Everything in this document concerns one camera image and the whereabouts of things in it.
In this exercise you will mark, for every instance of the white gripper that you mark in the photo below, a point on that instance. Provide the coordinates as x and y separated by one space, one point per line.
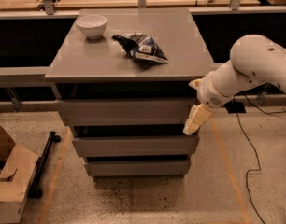
208 92

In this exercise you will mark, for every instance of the grey top drawer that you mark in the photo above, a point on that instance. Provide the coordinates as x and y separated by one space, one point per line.
104 112

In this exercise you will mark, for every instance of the grey drawer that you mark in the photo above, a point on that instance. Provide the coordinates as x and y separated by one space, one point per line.
104 112
136 168
136 146

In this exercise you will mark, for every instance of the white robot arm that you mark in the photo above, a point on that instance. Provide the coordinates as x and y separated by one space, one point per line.
254 60

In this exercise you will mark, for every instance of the grey middle drawer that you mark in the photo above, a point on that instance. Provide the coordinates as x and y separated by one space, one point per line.
136 146

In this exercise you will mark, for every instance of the grey drawer cabinet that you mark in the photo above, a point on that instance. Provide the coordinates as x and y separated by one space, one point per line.
125 96

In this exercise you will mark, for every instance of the grey bottom drawer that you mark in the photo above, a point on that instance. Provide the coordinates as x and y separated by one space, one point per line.
136 168

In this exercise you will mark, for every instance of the open cardboard box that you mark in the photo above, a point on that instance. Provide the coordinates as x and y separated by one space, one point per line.
17 169

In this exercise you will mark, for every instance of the black floor socket box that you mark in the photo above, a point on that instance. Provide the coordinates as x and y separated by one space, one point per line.
235 107

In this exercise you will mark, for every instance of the dark blue chip bag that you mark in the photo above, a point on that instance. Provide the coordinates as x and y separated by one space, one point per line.
141 47

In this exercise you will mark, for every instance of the white ceramic bowl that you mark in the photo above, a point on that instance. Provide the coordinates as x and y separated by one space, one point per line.
92 26

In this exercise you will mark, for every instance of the black metal bar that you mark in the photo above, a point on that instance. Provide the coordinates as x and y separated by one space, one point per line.
35 191

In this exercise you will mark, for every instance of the grey metal railing frame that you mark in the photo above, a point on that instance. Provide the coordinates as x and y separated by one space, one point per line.
30 40

